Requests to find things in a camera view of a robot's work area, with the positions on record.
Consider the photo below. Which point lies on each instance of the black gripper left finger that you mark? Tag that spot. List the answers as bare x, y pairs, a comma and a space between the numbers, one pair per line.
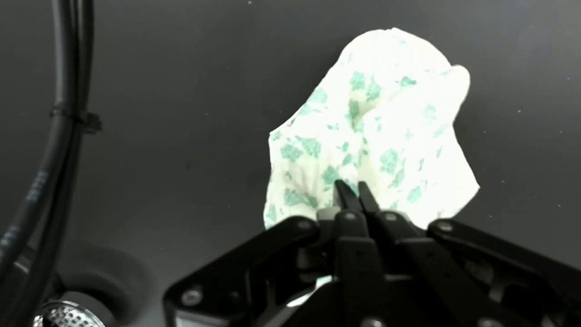
356, 260

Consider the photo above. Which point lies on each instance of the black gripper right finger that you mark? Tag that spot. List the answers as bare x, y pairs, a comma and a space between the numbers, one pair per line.
454, 296

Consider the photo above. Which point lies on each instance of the white green-patterned towel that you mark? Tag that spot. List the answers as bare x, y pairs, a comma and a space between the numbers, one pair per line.
381, 115

